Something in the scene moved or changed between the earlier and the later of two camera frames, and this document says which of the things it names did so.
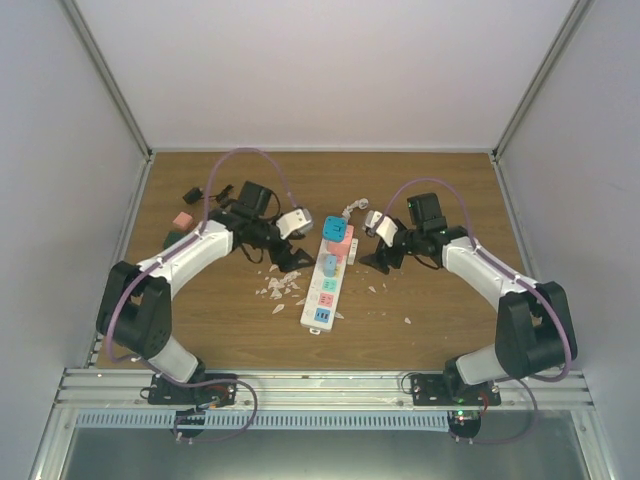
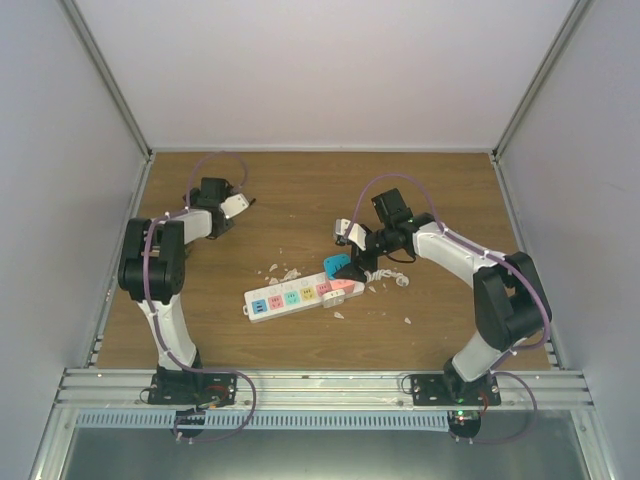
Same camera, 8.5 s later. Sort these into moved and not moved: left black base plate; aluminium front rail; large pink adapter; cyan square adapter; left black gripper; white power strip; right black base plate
Moved: white power strip; cyan square adapter; left black gripper; large pink adapter
Not moved: left black base plate; aluminium front rail; right black base plate
